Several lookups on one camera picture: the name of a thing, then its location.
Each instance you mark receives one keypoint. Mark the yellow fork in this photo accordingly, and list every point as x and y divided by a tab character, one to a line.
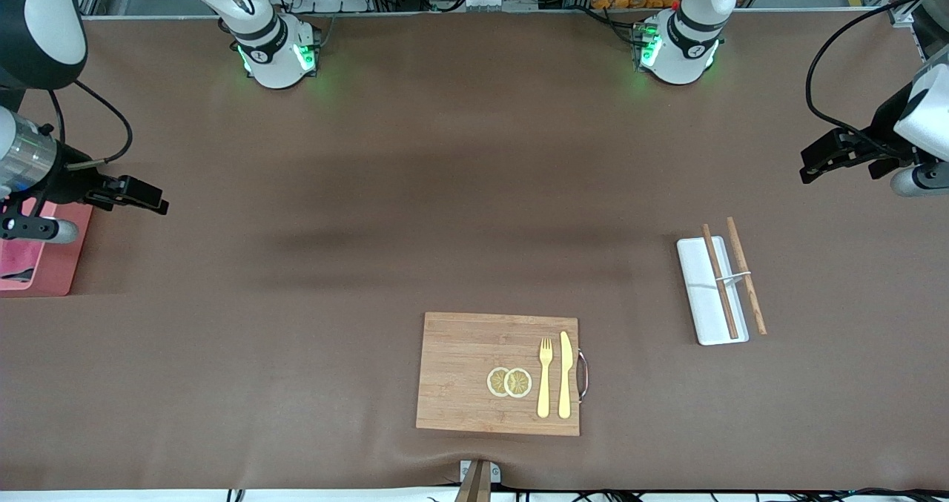
545	387

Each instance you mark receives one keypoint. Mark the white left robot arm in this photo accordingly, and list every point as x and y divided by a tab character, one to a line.
686	42

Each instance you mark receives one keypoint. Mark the lemon slice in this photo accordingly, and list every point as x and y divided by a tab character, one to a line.
519	383
496	382

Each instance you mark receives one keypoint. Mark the white rectangular tray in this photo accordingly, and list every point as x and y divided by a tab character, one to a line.
697	294

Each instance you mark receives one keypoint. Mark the wooden cutting board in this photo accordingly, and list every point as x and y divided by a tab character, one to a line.
460	376

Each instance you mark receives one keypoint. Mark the yellow knife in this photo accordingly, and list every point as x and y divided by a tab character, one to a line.
565	372

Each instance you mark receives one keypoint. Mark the metal table edge bracket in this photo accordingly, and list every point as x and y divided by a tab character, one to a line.
468	471

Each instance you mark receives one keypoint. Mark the pink plastic bin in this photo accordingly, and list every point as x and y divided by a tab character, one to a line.
59	265

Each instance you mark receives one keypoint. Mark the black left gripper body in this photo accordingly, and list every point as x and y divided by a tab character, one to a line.
879	136

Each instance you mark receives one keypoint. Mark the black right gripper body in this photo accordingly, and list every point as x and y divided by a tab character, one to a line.
72	179

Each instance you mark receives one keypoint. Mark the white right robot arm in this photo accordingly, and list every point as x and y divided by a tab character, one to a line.
270	50

